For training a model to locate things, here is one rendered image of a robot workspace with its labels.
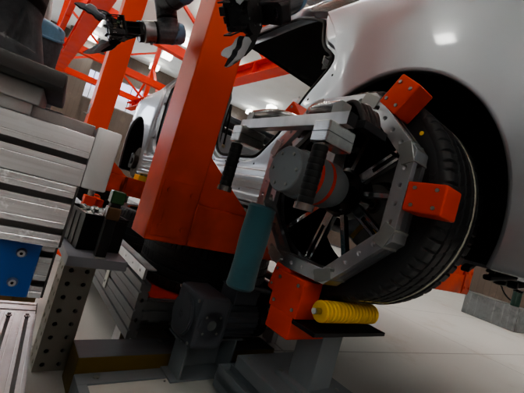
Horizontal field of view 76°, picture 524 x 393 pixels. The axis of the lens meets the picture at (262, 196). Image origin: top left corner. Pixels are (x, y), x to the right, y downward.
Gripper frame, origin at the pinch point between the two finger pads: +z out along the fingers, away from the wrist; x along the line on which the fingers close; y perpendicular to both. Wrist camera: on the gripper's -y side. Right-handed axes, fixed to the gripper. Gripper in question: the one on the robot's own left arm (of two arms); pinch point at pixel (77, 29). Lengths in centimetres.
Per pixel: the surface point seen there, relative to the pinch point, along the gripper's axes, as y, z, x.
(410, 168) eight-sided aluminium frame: 85, -56, 46
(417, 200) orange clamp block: 89, -53, 52
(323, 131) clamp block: 78, -36, 36
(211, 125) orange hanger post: 17, -37, 34
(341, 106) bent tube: 78, -41, 31
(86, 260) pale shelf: 27, 11, 69
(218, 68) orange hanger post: 16.1, -42.0, 13.9
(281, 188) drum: 61, -36, 51
